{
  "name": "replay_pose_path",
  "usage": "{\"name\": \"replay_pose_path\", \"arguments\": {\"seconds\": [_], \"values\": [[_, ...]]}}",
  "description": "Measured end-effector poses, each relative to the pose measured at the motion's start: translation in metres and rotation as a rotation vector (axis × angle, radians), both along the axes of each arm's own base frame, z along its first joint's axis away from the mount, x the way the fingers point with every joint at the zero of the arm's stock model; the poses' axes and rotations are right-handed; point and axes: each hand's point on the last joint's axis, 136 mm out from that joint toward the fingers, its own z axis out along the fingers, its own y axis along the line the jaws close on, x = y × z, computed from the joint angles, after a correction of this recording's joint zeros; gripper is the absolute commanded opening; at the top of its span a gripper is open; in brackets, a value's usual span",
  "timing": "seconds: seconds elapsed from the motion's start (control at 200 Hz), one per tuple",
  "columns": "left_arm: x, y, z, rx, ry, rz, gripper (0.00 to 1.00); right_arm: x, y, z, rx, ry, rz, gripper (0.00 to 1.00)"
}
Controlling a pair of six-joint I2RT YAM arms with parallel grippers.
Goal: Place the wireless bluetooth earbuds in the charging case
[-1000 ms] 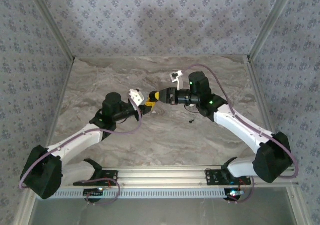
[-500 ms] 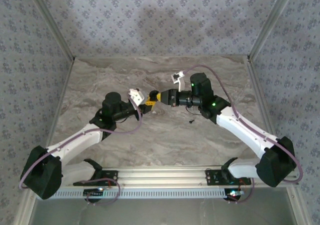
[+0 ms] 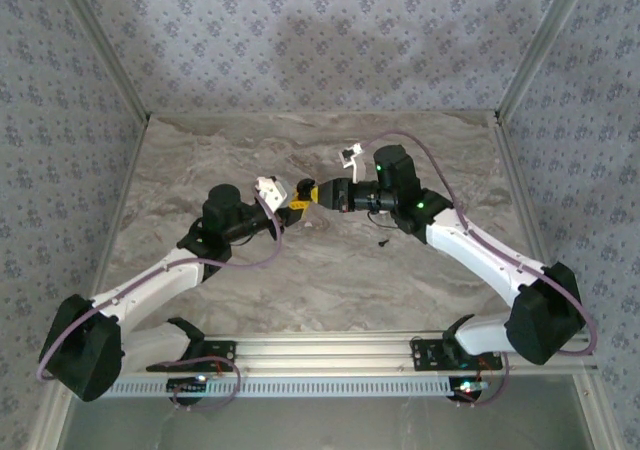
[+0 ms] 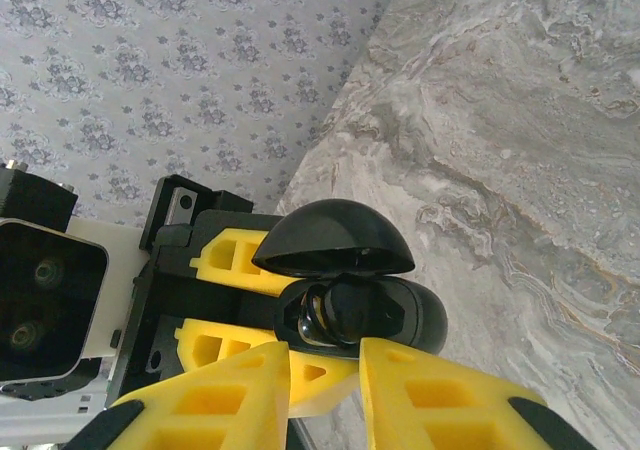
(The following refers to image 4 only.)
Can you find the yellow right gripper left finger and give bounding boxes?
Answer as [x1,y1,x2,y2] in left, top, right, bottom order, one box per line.
[62,340,292,450]

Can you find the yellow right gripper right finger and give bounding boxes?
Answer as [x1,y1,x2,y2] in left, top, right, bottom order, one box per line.
[357,337,601,450]

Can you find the small black screw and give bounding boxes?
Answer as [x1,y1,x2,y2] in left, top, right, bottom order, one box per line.
[298,282,386,351]

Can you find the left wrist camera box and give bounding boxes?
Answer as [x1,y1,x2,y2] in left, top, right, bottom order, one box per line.
[0,162,149,406]

